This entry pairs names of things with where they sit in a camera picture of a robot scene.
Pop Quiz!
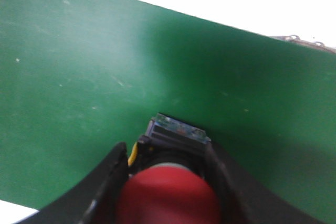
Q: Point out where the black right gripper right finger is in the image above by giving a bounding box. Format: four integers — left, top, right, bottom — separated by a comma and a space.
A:
205, 143, 323, 223

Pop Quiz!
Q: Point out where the red mushroom push button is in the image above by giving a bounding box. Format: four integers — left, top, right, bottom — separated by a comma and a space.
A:
115, 113, 222, 223

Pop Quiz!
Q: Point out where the green conveyor belt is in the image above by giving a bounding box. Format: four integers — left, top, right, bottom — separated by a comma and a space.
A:
1, 0, 335, 223

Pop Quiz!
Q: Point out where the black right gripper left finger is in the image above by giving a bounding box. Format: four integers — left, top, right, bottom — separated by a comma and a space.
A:
18, 142, 129, 223

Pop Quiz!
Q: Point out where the aluminium conveyor frame rail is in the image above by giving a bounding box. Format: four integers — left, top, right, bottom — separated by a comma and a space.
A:
270, 35, 335, 54

